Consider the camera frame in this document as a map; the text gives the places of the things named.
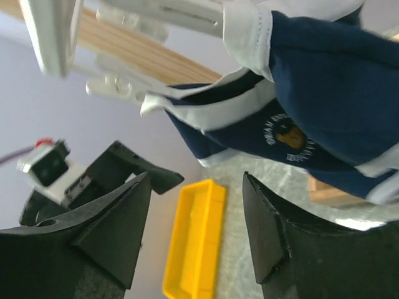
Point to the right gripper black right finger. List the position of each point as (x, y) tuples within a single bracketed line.
[(297, 254)]

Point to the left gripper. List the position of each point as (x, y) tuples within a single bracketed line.
[(109, 171)]

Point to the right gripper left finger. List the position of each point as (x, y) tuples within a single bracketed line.
[(88, 252)]

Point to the white clip hanger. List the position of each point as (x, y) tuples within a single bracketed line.
[(147, 18)]

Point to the navy blue underwear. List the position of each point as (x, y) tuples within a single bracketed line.
[(314, 90)]

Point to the yellow plastic tray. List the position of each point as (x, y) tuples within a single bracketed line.
[(192, 262)]

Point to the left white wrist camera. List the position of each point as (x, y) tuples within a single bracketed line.
[(53, 174)]

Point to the wooden hanging rack frame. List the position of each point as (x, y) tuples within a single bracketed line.
[(102, 37)]

